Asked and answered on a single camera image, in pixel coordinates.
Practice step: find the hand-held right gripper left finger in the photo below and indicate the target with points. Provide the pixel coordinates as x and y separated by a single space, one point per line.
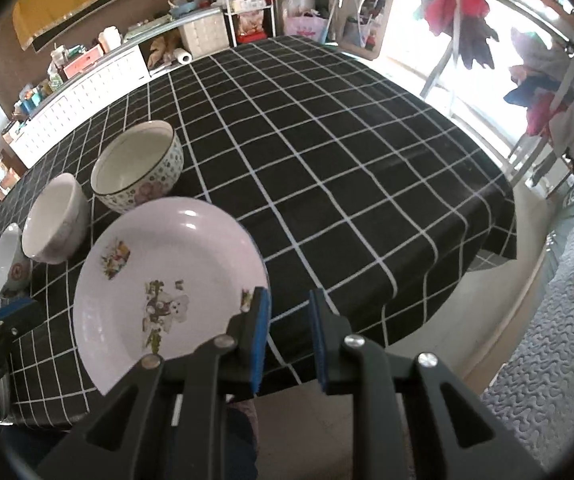
262 345

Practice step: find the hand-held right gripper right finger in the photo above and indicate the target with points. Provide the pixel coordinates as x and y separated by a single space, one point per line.
318 350

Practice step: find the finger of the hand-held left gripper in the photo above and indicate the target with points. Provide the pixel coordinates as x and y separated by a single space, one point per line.
14 312

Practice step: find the small white bowl red print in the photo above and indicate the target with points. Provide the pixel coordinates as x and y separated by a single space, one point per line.
4 260

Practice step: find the plain white bowl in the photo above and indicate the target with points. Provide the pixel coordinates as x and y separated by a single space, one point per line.
52 215

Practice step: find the white plate with bear print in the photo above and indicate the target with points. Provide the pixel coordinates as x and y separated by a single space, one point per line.
167 260

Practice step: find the large floral patterned bowl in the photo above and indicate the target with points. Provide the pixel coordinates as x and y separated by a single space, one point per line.
137 160

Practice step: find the black white checked tablecloth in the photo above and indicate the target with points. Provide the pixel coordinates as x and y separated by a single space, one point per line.
317 160

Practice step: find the long white cabinet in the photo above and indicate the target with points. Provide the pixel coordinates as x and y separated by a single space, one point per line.
82 90

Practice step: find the grey textured blanket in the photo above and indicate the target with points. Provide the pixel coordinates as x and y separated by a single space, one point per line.
557 335

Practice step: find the pink box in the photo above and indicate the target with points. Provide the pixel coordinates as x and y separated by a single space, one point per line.
84 60

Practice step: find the paper towel roll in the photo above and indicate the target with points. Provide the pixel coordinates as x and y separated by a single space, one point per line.
183 56

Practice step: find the brown stuffed toy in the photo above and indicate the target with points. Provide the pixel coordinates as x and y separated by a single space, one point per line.
162 50

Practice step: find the white tufted storage box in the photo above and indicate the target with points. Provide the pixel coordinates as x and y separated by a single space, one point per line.
204 35

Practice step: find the pink bag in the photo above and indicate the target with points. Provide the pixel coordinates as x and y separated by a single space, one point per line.
304 27

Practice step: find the white metal shelf rack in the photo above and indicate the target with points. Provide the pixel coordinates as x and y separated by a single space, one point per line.
225 20

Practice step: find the standing mirror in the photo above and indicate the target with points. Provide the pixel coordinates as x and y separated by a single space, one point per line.
367 20

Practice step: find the dark blue garment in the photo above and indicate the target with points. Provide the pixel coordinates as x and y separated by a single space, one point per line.
477 45

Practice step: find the red garment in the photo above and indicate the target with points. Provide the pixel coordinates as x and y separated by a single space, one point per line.
454 5

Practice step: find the metal clothes rack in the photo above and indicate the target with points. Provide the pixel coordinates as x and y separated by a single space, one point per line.
517 7

